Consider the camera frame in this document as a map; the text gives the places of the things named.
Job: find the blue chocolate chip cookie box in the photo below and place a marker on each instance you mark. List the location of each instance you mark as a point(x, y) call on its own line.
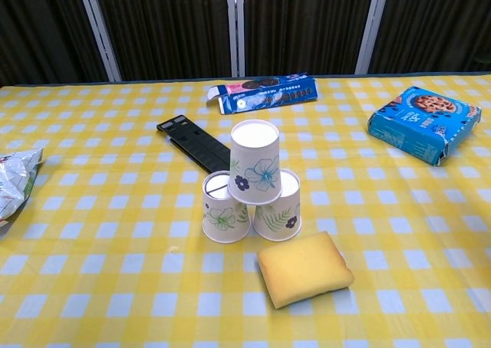
point(422, 110)

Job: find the black plastic tray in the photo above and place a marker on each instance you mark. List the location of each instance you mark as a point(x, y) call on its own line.
point(192, 143)

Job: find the paper cup with lined base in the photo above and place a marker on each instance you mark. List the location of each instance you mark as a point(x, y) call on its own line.
point(222, 221)

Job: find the dark corrugated partition panel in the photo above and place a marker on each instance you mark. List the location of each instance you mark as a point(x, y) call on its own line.
point(169, 26)
point(303, 26)
point(38, 26)
point(441, 26)

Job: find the white partition post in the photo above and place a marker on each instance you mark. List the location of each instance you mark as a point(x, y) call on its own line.
point(370, 26)
point(236, 26)
point(97, 30)

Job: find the yellow sponge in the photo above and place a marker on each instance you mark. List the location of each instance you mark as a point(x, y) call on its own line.
point(303, 267)

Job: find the open blue sandwich cookie box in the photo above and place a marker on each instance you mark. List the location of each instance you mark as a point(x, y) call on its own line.
point(268, 97)

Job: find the paper cup with fern print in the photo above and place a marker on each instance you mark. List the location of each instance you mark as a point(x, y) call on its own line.
point(278, 221)

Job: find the yellow checkered tablecloth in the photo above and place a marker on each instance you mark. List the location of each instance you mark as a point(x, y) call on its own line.
point(153, 267)

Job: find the paper cup with blue flower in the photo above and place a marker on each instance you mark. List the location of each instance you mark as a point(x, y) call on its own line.
point(255, 164)

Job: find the silver snack bag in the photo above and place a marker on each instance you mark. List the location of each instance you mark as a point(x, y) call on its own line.
point(11, 183)

